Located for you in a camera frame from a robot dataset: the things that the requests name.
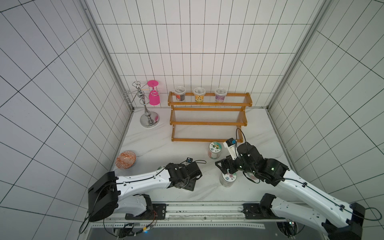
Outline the jar with flower lid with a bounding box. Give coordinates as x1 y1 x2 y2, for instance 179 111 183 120
208 142 222 160

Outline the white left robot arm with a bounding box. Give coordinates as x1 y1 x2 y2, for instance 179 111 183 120
88 162 203 222

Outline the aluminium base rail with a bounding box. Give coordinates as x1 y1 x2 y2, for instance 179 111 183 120
87 194 326 231

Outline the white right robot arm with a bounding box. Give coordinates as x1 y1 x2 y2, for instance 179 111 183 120
215 139 366 240

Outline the jar with pink floral lid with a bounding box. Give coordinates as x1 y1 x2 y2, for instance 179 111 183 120
219 173 237 188

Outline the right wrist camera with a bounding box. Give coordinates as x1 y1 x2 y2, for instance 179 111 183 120
223 138 238 160

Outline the pink plastic wine glass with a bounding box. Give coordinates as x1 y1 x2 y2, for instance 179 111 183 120
148 80 161 106

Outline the orange wooden tiered shelf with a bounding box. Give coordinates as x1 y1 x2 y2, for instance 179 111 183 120
168 92 253 142

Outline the clear cup with yellow label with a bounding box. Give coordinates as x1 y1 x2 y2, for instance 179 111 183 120
194 88 206 103

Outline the silver glass holder stand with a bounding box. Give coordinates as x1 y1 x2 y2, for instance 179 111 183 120
123 81 160 128

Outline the clear cup with purple label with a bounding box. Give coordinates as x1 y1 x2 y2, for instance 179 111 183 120
215 88 228 103

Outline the clear cup with dark seeds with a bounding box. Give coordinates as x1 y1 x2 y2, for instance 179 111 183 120
175 86 186 102

